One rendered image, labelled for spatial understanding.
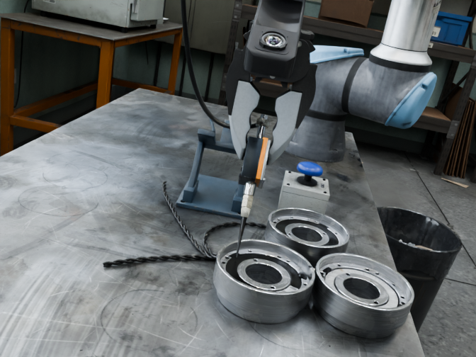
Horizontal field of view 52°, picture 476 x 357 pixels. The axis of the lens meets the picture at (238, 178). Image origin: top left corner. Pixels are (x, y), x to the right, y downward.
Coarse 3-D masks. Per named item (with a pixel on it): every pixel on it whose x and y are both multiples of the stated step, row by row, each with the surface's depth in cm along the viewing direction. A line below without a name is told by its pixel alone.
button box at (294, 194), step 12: (288, 180) 74; (300, 180) 74; (312, 180) 75; (324, 180) 77; (288, 192) 72; (300, 192) 72; (312, 192) 72; (324, 192) 72; (288, 204) 73; (300, 204) 73; (312, 204) 72; (324, 204) 72
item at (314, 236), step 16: (288, 208) 65; (304, 208) 66; (272, 224) 60; (304, 224) 64; (336, 224) 64; (272, 240) 59; (288, 240) 57; (304, 240) 60; (320, 240) 62; (304, 256) 57; (320, 256) 57
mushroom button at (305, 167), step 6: (300, 162) 75; (306, 162) 75; (300, 168) 73; (306, 168) 73; (312, 168) 73; (318, 168) 73; (306, 174) 73; (312, 174) 73; (318, 174) 73; (306, 180) 74
